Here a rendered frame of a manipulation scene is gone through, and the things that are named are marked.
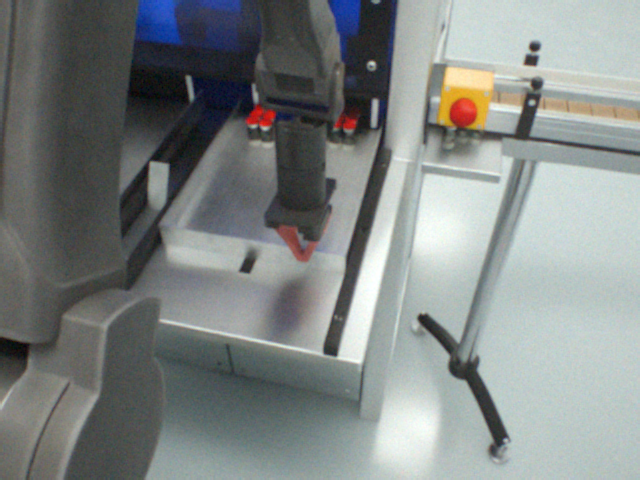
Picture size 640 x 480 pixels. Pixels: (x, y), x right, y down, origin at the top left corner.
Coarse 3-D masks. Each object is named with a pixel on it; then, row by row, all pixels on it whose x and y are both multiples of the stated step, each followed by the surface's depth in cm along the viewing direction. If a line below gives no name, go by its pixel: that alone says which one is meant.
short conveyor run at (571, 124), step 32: (480, 64) 99; (512, 64) 98; (512, 96) 98; (544, 96) 94; (576, 96) 92; (608, 96) 91; (512, 128) 96; (544, 128) 95; (576, 128) 93; (608, 128) 92; (544, 160) 99; (576, 160) 97; (608, 160) 96
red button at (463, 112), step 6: (456, 102) 81; (462, 102) 81; (468, 102) 81; (450, 108) 82; (456, 108) 81; (462, 108) 80; (468, 108) 80; (474, 108) 81; (450, 114) 82; (456, 114) 81; (462, 114) 81; (468, 114) 81; (474, 114) 81; (450, 120) 83; (456, 120) 82; (462, 120) 81; (468, 120) 81; (474, 120) 82; (462, 126) 82; (468, 126) 82
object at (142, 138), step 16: (128, 96) 107; (128, 112) 103; (144, 112) 103; (160, 112) 103; (176, 112) 103; (192, 112) 100; (128, 128) 100; (144, 128) 100; (160, 128) 100; (176, 128) 95; (128, 144) 96; (144, 144) 96; (160, 144) 91; (128, 160) 93; (144, 160) 93; (128, 176) 90; (144, 176) 87; (128, 192) 83
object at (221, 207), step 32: (224, 128) 94; (384, 128) 98; (224, 160) 93; (256, 160) 93; (352, 160) 93; (192, 192) 86; (224, 192) 87; (256, 192) 87; (352, 192) 87; (160, 224) 77; (192, 224) 82; (224, 224) 82; (256, 224) 82; (352, 224) 77; (256, 256) 77; (288, 256) 75; (320, 256) 74
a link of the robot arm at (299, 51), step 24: (264, 0) 46; (288, 0) 45; (312, 0) 46; (264, 24) 48; (288, 24) 47; (312, 24) 48; (264, 48) 51; (288, 48) 50; (312, 48) 50; (336, 48) 56; (264, 72) 54; (288, 72) 54; (312, 72) 53; (288, 96) 57; (312, 96) 56
